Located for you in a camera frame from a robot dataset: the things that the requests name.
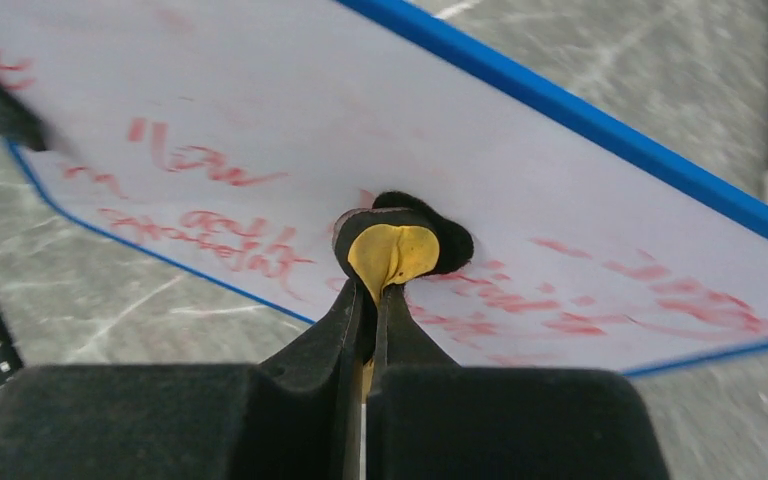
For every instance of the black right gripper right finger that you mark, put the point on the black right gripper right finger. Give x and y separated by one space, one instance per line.
431 418

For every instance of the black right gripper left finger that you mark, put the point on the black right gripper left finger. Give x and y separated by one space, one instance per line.
293 416

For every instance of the yellow black eraser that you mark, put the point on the yellow black eraser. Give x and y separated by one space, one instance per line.
397 239

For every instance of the blue framed whiteboard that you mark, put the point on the blue framed whiteboard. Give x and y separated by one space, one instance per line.
226 137

